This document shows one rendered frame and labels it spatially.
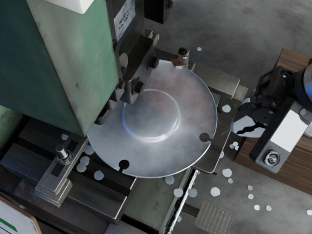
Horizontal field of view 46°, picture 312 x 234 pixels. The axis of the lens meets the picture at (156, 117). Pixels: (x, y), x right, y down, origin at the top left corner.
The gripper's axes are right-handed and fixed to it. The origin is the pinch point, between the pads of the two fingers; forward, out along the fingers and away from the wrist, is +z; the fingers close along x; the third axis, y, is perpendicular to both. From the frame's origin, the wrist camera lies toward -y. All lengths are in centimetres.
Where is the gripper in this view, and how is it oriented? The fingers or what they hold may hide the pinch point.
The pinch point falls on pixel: (235, 132)
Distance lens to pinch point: 71.1
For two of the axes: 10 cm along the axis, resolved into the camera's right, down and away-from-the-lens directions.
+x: -8.4, -4.9, -2.2
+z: -3.9, 2.6, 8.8
